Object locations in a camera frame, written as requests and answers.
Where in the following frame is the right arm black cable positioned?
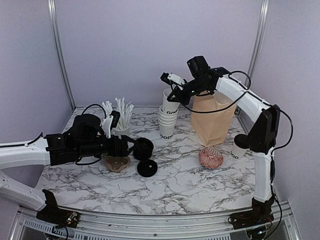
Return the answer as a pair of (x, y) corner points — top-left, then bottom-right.
(179, 70), (293, 151)

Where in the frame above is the stack of black lids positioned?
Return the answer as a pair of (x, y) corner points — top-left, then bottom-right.
(133, 137), (154, 161)

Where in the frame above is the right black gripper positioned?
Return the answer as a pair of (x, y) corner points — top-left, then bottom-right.
(167, 77), (210, 106)

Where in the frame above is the brown paper bag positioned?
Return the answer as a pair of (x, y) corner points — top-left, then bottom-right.
(190, 92), (237, 147)

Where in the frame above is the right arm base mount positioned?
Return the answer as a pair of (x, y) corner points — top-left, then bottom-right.
(228, 197), (275, 230)

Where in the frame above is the stack of white cups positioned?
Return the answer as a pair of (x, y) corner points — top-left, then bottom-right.
(158, 105), (178, 141)

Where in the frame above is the left aluminium frame post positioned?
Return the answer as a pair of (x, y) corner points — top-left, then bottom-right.
(47, 0), (76, 111)

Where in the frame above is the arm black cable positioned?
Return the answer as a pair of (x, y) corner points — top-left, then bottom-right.
(0, 103), (108, 166)
(179, 70), (293, 151)

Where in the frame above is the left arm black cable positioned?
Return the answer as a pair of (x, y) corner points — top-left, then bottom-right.
(0, 103), (108, 166)

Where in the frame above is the red patterned bowl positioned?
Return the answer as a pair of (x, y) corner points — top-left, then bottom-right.
(198, 147), (224, 169)

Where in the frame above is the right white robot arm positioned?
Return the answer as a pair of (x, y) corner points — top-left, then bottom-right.
(160, 56), (280, 203)

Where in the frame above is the black plastic cup lid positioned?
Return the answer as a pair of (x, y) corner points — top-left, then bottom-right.
(234, 134), (250, 149)

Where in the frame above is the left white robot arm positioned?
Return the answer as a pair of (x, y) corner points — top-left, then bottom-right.
(0, 113), (138, 223)

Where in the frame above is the aluminium frame post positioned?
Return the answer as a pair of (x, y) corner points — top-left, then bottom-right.
(47, 0), (76, 111)
(244, 0), (270, 81)

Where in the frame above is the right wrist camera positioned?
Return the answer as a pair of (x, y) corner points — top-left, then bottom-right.
(160, 72), (187, 87)

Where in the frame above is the brown cardboard cup carrier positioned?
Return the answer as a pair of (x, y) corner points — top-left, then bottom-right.
(104, 156), (131, 173)

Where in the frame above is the white paper coffee cup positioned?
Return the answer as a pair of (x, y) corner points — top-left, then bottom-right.
(231, 142), (248, 160)

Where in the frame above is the right aluminium frame post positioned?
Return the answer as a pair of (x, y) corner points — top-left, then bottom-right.
(244, 0), (270, 81)

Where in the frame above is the aluminium front rail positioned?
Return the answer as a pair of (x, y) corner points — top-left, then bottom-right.
(8, 201), (301, 240)

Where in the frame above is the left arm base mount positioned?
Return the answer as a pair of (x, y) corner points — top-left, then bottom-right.
(36, 189), (80, 228)

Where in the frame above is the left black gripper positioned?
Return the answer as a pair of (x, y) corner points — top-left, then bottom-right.
(76, 134), (139, 158)

